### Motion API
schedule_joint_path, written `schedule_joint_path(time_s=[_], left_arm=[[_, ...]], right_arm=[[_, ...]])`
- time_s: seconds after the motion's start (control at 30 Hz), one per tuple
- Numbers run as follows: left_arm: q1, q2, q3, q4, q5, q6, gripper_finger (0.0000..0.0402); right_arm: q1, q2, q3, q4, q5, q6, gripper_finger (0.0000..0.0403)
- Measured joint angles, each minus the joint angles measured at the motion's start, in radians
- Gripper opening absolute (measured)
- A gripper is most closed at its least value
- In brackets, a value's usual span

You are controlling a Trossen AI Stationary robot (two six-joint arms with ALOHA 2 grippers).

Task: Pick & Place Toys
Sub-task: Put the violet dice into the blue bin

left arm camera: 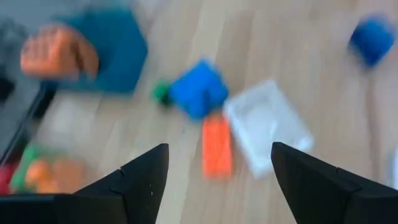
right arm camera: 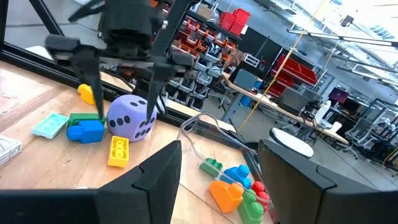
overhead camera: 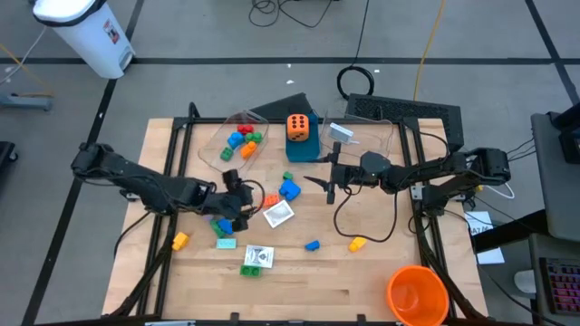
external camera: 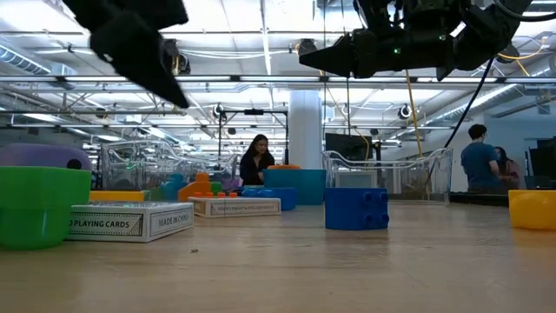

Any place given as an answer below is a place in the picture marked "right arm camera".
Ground white trash can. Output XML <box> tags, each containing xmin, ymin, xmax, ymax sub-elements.
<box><xmin>269</xmin><ymin>126</ymin><xmax>315</xmax><ymax>159</ymax></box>

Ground long wooden desk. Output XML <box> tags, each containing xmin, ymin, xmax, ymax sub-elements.
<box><xmin>222</xmin><ymin>72</ymin><xmax>349</xmax><ymax>146</ymax></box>

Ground storage shelf rack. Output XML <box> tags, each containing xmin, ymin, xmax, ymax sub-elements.
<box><xmin>166</xmin><ymin>0</ymin><xmax>318</xmax><ymax>113</ymax></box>

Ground purple screen monitor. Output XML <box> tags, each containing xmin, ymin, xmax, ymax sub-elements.
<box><xmin>328</xmin><ymin>86</ymin><xmax>351</xmax><ymax>105</ymax></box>

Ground purple foam die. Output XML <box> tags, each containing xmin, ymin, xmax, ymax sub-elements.
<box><xmin>106</xmin><ymin>94</ymin><xmax>157</xmax><ymax>143</ymax></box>

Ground clear plastic bin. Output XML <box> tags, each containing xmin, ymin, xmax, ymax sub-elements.
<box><xmin>178</xmin><ymin>112</ymin><xmax>280</xmax><ymax>224</ymax></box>

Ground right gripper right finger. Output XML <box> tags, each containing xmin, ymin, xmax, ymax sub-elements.
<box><xmin>257</xmin><ymin>138</ymin><xmax>398</xmax><ymax>224</ymax></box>

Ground yellow toy block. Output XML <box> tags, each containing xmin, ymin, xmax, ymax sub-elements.
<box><xmin>76</xmin><ymin>83</ymin><xmax>97</xmax><ymax>106</ymax></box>

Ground orange toy block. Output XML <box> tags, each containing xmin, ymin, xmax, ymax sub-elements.
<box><xmin>207</xmin><ymin>180</ymin><xmax>245</xmax><ymax>215</ymax></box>

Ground yellow flat toy brick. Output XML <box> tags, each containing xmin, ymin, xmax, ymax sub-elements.
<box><xmin>107</xmin><ymin>135</ymin><xmax>130</xmax><ymax>169</ymax></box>

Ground yellow cable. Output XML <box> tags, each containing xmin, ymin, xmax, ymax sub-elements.
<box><xmin>236</xmin><ymin>0</ymin><xmax>329</xmax><ymax>134</ymax></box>

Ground blue toy block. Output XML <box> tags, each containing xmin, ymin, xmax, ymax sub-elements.
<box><xmin>220</xmin><ymin>164</ymin><xmax>252</xmax><ymax>190</ymax></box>
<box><xmin>65</xmin><ymin>119</ymin><xmax>106</xmax><ymax>144</ymax></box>

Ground dark green toy brick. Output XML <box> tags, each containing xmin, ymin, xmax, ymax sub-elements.
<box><xmin>198</xmin><ymin>157</ymin><xmax>224</xmax><ymax>178</ymax></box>

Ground grey storage box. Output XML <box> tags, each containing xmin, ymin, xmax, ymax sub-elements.
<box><xmin>233</xmin><ymin>68</ymin><xmax>259</xmax><ymax>92</ymax></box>

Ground playing card box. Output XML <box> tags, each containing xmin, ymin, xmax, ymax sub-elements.
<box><xmin>0</xmin><ymin>134</ymin><xmax>22</xmax><ymax>166</ymax></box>

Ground long green toy block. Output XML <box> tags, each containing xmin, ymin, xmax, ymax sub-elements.
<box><xmin>67</xmin><ymin>112</ymin><xmax>106</xmax><ymax>128</ymax></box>

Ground red storage bins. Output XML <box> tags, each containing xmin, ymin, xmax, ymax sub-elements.
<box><xmin>267</xmin><ymin>53</ymin><xmax>318</xmax><ymax>98</ymax></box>
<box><xmin>219</xmin><ymin>7</ymin><xmax>252</xmax><ymax>37</ymax></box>

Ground red toy block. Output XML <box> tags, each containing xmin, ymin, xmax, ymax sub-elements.
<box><xmin>250</xmin><ymin>180</ymin><xmax>271</xmax><ymax>202</ymax></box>

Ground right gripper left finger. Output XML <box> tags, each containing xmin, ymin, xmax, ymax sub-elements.
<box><xmin>0</xmin><ymin>139</ymin><xmax>183</xmax><ymax>224</ymax></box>

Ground office chair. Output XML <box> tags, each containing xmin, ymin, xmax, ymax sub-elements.
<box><xmin>343</xmin><ymin>116</ymin><xmax>376</xmax><ymax>160</ymax></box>

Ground bright green toy block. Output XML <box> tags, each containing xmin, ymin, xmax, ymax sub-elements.
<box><xmin>238</xmin><ymin>189</ymin><xmax>265</xmax><ymax>224</ymax></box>

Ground mint flat toy brick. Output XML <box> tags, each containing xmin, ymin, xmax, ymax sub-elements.
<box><xmin>30</xmin><ymin>111</ymin><xmax>70</xmax><ymax>140</ymax></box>

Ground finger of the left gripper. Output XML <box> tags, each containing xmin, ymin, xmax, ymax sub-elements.
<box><xmin>72</xmin><ymin>50</ymin><xmax>106</xmax><ymax>120</ymax></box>
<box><xmin>145</xmin><ymin>63</ymin><xmax>178</xmax><ymax>121</ymax></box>

